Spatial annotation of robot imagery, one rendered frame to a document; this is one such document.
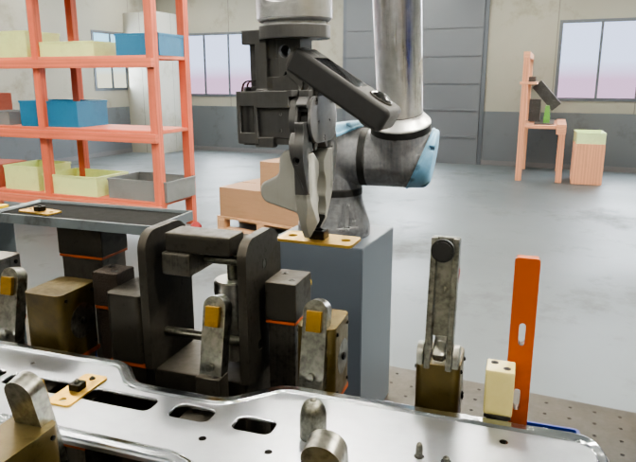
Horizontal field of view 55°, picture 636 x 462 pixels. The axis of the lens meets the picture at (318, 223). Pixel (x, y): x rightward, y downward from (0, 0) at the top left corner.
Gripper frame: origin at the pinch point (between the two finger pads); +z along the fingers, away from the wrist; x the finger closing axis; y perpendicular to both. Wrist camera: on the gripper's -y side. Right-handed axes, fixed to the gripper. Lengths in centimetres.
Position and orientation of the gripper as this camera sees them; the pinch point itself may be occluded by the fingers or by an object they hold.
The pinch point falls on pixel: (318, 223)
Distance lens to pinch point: 64.6
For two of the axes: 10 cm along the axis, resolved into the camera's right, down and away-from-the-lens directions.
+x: -3.7, 2.2, -9.0
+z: 0.2, 9.7, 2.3
